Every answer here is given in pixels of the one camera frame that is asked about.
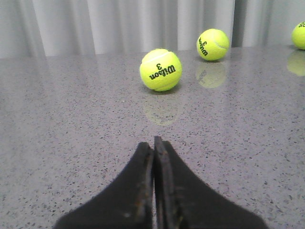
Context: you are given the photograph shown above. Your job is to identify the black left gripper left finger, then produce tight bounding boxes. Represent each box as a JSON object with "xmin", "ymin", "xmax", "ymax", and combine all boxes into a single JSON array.
[{"xmin": 55, "ymin": 142, "xmax": 154, "ymax": 229}]

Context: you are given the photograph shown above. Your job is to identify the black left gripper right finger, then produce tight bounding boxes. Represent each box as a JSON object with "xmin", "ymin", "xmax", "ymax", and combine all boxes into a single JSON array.
[{"xmin": 154, "ymin": 136, "xmax": 267, "ymax": 229}]

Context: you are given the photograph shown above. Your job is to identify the near yellow Wilson tennis ball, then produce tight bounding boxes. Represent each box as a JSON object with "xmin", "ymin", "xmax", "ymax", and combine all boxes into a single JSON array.
[{"xmin": 140, "ymin": 49, "xmax": 182, "ymax": 92}]

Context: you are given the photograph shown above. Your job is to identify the yellow wilson tennis ball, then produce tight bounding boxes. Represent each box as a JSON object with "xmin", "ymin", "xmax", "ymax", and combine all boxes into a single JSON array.
[
  {"xmin": 196, "ymin": 29, "xmax": 230, "ymax": 61},
  {"xmin": 140, "ymin": 49, "xmax": 182, "ymax": 92}
]

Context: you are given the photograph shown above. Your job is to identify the far yellow Wilson tennis ball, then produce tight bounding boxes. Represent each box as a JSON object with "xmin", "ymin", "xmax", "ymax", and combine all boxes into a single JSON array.
[{"xmin": 196, "ymin": 29, "xmax": 230, "ymax": 61}]

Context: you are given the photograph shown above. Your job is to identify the yellow tennis ball at edge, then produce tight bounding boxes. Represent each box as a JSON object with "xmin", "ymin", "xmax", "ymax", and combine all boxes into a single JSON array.
[{"xmin": 292, "ymin": 21, "xmax": 305, "ymax": 50}]

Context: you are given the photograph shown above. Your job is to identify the grey pleated curtain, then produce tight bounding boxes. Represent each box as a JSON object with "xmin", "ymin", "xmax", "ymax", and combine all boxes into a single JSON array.
[{"xmin": 0, "ymin": 0, "xmax": 305, "ymax": 58}]

